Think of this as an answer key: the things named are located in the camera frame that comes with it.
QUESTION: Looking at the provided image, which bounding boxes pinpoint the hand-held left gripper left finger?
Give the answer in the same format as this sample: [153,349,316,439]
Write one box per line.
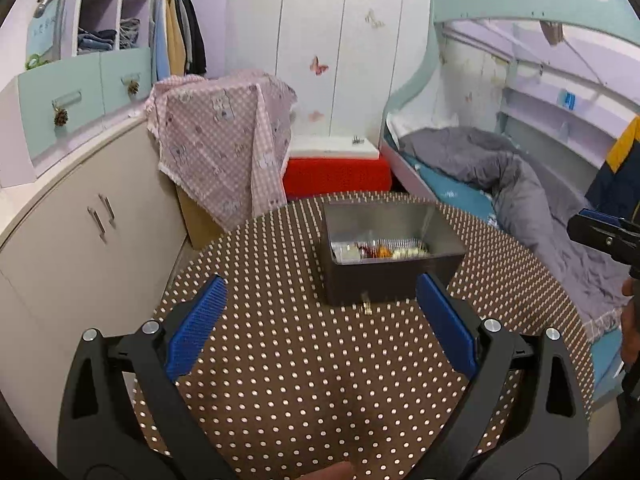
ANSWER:
[57,274,236,480]

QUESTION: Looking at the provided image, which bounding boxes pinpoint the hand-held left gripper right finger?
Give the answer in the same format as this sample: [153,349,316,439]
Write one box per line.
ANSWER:
[407,272,588,480]

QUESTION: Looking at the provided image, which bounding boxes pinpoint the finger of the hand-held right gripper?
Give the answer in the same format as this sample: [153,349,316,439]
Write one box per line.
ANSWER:
[567,215,637,256]
[579,209,623,223]

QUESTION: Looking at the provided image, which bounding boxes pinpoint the dark metal-lined storage box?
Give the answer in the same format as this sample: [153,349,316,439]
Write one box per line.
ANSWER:
[319,201,468,307]

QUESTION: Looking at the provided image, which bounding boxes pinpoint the person's right hand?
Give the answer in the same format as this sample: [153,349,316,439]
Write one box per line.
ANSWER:
[620,277,640,367]

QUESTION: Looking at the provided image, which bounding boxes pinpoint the person's left hand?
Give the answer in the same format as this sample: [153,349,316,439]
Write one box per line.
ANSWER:
[300,461,356,480]

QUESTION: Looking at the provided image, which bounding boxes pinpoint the yellow and navy jacket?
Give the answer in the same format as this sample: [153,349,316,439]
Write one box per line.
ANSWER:
[584,116,640,221]

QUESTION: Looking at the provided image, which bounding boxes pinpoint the grey duvet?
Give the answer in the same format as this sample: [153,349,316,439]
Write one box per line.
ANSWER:
[397,126,632,331]

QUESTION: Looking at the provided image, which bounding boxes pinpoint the brown polka dot tablecloth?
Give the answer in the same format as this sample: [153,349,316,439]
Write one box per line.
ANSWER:
[134,191,596,480]

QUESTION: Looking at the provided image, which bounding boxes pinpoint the blue bed sheet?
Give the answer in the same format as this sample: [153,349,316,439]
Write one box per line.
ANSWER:
[405,152,626,401]

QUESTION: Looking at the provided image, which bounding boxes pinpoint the white low cabinet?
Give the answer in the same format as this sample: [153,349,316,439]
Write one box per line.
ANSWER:
[0,112,196,461]

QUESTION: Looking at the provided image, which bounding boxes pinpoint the pink bear-print cloth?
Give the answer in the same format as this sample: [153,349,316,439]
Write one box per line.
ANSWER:
[145,71,298,231]

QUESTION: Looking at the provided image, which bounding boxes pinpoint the red storage box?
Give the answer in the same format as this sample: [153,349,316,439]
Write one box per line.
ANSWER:
[282,156,393,201]

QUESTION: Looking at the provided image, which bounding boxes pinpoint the white board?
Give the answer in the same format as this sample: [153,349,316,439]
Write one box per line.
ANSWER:
[289,135,381,161]

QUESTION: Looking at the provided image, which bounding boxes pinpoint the teal bunk bed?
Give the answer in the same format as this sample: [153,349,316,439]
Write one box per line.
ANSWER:
[379,0,640,406]

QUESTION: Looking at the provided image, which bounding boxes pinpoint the teal drawer unit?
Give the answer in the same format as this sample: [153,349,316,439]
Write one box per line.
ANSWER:
[0,47,153,188]

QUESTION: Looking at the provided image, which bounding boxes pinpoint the dark hanging jackets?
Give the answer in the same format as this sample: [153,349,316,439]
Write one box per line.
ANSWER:
[177,0,207,75]

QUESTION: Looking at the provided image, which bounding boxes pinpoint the tan hanging coat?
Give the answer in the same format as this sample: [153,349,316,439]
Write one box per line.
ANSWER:
[165,0,187,77]

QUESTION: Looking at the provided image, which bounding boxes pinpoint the light blue hanging shirt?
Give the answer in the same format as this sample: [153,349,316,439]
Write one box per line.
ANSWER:
[151,0,172,81]

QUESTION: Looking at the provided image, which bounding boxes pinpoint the folded grey clothes stack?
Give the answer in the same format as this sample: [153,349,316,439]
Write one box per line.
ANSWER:
[119,17,142,48]

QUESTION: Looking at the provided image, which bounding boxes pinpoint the folded jeans stack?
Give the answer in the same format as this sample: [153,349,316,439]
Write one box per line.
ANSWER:
[77,29,118,53]

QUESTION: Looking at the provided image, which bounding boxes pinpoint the white wardrobe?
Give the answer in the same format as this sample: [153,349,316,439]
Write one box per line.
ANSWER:
[225,0,441,141]

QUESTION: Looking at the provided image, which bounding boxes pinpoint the purple stair shelf cabinet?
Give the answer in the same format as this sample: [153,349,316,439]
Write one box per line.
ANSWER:
[25,0,231,76]

